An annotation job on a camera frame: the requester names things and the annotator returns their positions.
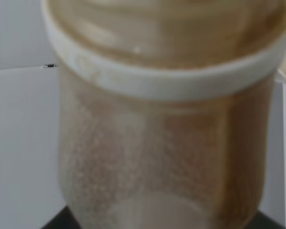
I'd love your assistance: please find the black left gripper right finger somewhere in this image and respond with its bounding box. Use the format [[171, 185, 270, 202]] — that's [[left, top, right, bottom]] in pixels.
[[246, 211, 286, 229]]

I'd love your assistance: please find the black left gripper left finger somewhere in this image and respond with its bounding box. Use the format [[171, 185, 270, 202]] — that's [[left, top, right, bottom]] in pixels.
[[42, 207, 80, 229]]

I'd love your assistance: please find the clear plastic drink bottle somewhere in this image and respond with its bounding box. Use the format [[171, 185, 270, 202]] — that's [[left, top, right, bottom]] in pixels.
[[41, 0, 286, 229]]

